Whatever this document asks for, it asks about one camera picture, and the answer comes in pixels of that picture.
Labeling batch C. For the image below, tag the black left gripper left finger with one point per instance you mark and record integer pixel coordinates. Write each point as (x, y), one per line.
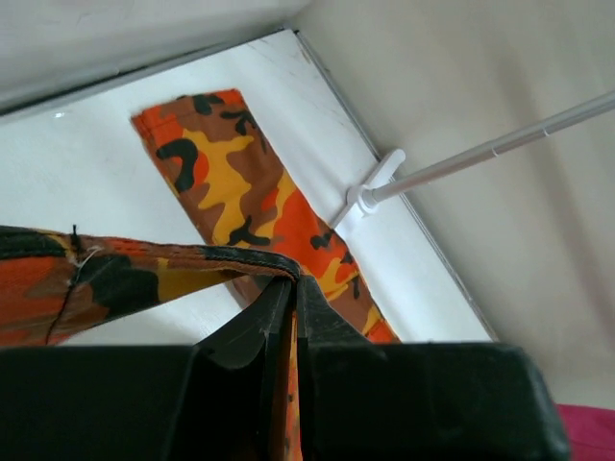
(221, 399)

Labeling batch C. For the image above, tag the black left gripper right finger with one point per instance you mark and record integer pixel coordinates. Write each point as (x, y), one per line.
(417, 401)

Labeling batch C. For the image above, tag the orange camouflage trousers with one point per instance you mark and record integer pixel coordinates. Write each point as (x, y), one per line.
(257, 226)

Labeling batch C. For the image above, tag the white metal clothes rack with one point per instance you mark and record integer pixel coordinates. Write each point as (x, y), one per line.
(363, 199)

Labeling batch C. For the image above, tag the pink garment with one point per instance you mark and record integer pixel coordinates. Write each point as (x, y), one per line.
(590, 431)

